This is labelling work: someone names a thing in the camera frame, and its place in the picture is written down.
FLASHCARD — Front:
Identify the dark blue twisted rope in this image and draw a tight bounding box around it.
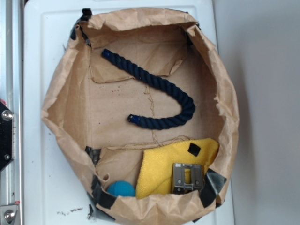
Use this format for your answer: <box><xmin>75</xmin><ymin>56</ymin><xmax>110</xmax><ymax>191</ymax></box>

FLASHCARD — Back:
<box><xmin>101</xmin><ymin>48</ymin><xmax>196</xmax><ymax>130</ymax></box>

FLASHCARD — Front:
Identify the brown paper bag liner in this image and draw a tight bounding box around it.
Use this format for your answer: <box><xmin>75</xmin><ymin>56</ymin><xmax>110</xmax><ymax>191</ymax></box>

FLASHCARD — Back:
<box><xmin>42</xmin><ymin>7</ymin><xmax>240</xmax><ymax>225</ymax></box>

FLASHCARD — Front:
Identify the yellow cloth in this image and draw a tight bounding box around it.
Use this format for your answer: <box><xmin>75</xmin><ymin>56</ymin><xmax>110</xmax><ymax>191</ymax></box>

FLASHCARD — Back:
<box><xmin>135</xmin><ymin>138</ymin><xmax>219</xmax><ymax>199</ymax></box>

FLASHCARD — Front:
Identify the grey metal buckle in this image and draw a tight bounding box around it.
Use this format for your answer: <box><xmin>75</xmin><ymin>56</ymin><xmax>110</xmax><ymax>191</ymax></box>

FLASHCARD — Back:
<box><xmin>171</xmin><ymin>163</ymin><xmax>204</xmax><ymax>195</ymax></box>

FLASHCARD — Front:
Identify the blue ball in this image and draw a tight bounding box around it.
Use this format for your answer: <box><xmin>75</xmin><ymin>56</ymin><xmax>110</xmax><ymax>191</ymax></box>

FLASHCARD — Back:
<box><xmin>107</xmin><ymin>180</ymin><xmax>135</xmax><ymax>197</ymax></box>

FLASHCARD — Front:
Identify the white plastic bin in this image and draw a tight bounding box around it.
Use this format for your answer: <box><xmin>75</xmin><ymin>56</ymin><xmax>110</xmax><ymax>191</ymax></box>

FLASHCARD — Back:
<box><xmin>22</xmin><ymin>0</ymin><xmax>236</xmax><ymax>225</ymax></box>

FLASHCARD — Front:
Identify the black bracket with bolts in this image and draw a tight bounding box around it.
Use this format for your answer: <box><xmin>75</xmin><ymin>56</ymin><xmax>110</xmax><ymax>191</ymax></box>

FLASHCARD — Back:
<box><xmin>0</xmin><ymin>99</ymin><xmax>14</xmax><ymax>172</ymax></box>

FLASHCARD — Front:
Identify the aluminium frame rail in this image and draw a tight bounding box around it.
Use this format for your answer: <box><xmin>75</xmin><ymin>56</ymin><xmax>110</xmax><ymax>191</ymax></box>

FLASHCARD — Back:
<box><xmin>0</xmin><ymin>0</ymin><xmax>24</xmax><ymax>225</ymax></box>

